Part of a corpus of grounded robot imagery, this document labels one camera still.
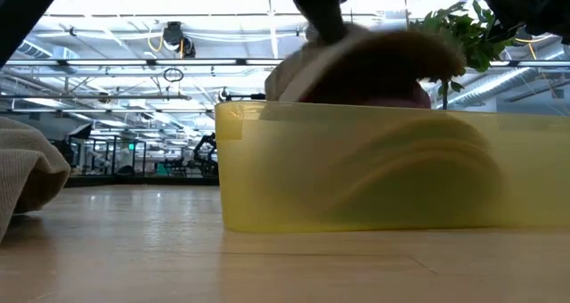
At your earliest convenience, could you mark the green leafy plant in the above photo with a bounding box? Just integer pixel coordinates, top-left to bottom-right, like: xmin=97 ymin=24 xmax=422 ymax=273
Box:
xmin=408 ymin=0 xmax=523 ymax=111

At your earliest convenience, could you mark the tan baseball cap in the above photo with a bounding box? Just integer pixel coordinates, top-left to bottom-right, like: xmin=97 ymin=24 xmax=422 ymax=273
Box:
xmin=265 ymin=24 xmax=467 ymax=111
xmin=0 ymin=117 xmax=72 ymax=244

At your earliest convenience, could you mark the yellow translucent plastic container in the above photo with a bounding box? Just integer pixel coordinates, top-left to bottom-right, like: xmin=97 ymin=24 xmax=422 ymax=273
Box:
xmin=215 ymin=100 xmax=570 ymax=233

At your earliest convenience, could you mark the black aluminium table frame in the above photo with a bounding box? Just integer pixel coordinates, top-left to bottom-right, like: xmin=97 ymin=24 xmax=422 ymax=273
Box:
xmin=64 ymin=174 xmax=220 ymax=188

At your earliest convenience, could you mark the ceiling-hung black cable reel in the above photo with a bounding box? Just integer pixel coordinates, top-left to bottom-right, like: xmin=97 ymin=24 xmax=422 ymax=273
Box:
xmin=160 ymin=20 xmax=197 ymax=59

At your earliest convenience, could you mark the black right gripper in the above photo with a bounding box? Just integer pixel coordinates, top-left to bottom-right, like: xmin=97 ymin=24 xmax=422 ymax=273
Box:
xmin=476 ymin=0 xmax=570 ymax=45

